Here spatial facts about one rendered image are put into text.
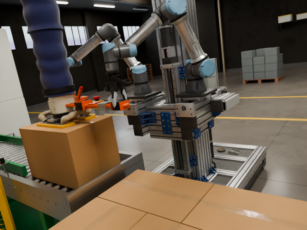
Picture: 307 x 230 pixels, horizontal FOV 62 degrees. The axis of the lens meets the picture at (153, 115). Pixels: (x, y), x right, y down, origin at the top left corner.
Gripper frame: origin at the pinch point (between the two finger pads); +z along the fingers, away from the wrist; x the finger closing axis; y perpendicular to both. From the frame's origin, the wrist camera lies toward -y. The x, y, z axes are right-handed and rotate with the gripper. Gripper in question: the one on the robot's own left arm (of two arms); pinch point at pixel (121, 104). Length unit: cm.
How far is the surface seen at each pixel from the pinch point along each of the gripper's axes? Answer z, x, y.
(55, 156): 32, 21, 50
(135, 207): 54, 18, -16
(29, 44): -138, -450, 924
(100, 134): 22.9, -5.4, 31.1
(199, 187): 53, -14, -38
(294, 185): 107, -133, -68
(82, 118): 11.6, -4.5, 45.9
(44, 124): 12, 14, 66
